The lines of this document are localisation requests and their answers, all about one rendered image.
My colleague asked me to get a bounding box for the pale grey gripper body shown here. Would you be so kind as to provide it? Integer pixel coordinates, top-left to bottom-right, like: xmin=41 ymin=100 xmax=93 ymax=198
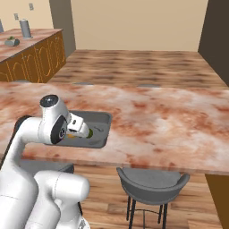
xmin=66 ymin=122 xmax=90 ymax=140

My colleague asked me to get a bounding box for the grey tupperware container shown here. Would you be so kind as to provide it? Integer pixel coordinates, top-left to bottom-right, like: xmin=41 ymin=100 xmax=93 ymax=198
xmin=44 ymin=110 xmax=114 ymax=149

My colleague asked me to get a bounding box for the brown cupboard run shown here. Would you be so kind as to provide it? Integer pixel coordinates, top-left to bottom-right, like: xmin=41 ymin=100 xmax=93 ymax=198
xmin=0 ymin=30 xmax=67 ymax=84

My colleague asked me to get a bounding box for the grey bar stool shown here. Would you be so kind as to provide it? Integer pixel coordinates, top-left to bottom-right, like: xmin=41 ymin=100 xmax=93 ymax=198
xmin=115 ymin=166 xmax=191 ymax=229

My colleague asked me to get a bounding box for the grey bowl with green plant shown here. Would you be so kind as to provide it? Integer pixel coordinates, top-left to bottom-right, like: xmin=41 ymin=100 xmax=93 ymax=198
xmin=4 ymin=36 xmax=21 ymax=48

